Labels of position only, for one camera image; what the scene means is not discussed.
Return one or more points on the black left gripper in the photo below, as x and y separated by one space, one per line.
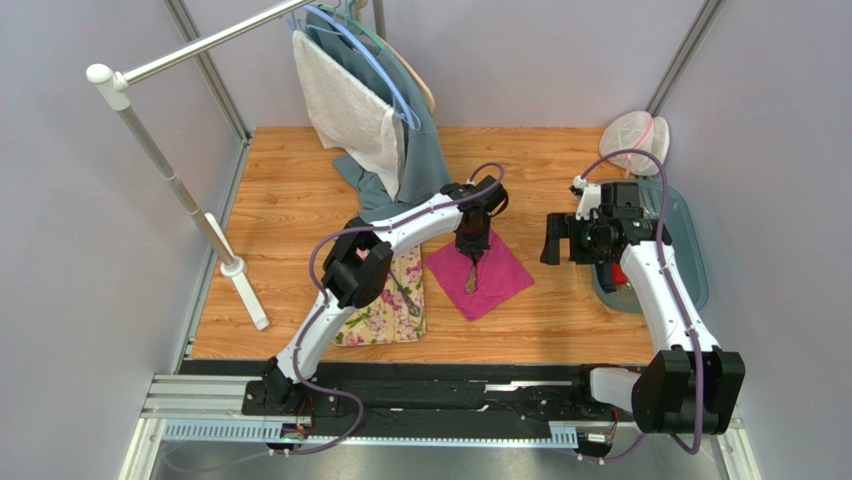
478 248

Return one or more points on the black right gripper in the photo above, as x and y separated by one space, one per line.
558 237

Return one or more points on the magenta paper napkin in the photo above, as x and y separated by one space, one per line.
500 276

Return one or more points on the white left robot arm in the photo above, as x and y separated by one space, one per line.
354 276

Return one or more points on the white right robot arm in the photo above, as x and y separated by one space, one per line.
691 385

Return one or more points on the teal blue garment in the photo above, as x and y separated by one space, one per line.
425 170

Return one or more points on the teal plastic tray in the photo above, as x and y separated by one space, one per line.
688 256

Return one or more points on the floral placemat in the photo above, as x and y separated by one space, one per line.
387 320

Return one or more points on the white mesh laundry bag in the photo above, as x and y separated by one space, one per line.
641 131

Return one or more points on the white towel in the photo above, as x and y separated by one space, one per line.
347 114

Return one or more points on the green plastic hanger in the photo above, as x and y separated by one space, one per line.
349 11

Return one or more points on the wooden hanger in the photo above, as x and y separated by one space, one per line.
379 23

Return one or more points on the blue plastic hanger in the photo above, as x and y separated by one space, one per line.
401 107

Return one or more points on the white clothes rack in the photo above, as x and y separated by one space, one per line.
113 86

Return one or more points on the red handled utensil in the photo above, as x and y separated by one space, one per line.
618 275

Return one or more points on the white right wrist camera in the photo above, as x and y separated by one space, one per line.
590 197

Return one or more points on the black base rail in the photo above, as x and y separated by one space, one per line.
435 400

